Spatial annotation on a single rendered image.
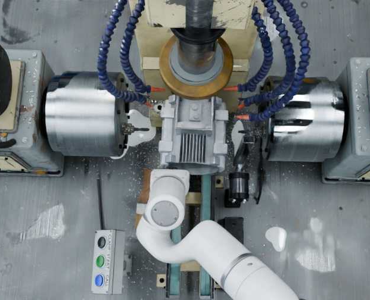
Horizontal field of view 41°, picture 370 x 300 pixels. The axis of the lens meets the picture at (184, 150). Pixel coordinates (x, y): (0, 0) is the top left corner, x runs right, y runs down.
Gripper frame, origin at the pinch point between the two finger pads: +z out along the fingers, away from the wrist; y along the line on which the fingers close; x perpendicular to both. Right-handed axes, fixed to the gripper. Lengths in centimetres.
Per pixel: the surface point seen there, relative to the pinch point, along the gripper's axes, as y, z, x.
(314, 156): 40.2, 4.4, 3.8
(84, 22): -34, 55, 38
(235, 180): 18.1, 3.7, -3.5
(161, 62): -2.3, -10.8, 30.6
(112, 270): -14.7, -12.9, -24.1
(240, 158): 19.1, 1.5, 3.5
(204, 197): 9.9, 12.5, -12.4
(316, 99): 39.0, 3.0, 20.4
